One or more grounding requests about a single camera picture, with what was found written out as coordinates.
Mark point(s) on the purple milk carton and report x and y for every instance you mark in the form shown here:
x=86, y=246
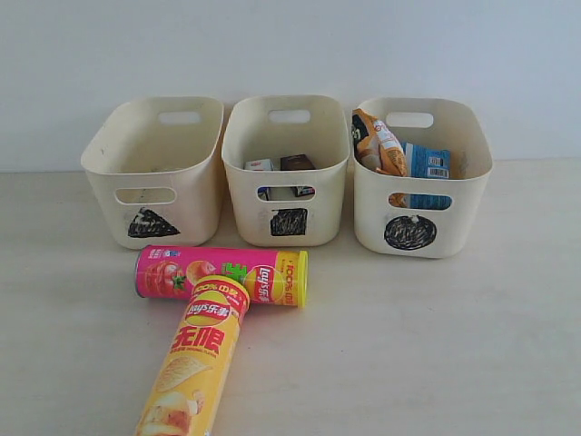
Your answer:
x=298, y=162

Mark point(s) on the white blue milk carton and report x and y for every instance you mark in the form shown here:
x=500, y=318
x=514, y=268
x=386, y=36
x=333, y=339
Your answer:
x=262, y=165

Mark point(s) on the orange instant noodle packet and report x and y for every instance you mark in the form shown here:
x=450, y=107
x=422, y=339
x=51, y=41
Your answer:
x=375, y=146

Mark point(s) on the blue instant noodle packet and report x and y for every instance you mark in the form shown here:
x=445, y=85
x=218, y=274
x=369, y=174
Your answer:
x=427, y=163

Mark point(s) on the yellow Lays chips can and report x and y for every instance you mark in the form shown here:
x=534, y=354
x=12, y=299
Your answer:
x=187, y=391

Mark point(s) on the cream bin with square mark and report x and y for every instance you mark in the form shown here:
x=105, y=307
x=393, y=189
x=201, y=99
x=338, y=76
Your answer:
x=272, y=127

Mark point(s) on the cream bin with circle mark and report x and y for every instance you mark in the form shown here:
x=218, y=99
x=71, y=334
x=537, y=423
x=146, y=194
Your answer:
x=383, y=223

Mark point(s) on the cream bin with triangle mark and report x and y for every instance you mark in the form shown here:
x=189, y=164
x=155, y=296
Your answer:
x=156, y=170

